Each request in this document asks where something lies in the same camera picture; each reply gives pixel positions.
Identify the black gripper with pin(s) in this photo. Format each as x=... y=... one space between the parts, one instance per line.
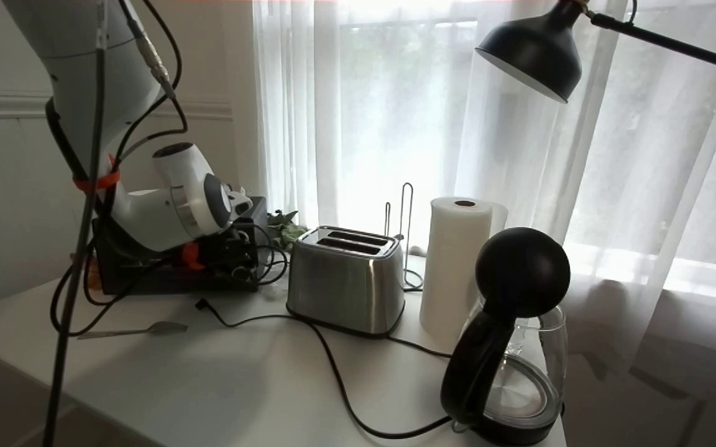
x=236 y=243

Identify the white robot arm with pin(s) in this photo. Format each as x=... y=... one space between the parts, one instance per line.
x=84 y=75

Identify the black toaster oven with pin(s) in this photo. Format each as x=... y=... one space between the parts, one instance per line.
x=149 y=273

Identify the small green plant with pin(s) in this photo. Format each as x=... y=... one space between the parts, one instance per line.
x=287 y=225

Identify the silver two-slot toaster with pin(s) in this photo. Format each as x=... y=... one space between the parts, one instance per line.
x=342 y=282

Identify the grey metal spoon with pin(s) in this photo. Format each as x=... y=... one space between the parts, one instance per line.
x=162 y=329

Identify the orange leaf decoration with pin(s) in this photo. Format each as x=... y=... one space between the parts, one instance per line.
x=92 y=273

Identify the white paper towel roll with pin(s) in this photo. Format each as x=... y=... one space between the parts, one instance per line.
x=452 y=265

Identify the black coffee maker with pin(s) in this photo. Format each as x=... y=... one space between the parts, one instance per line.
x=518 y=273

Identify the black desk lamp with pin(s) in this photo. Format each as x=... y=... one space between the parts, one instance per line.
x=532 y=54

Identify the white sheer curtain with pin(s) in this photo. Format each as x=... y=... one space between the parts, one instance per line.
x=665 y=206

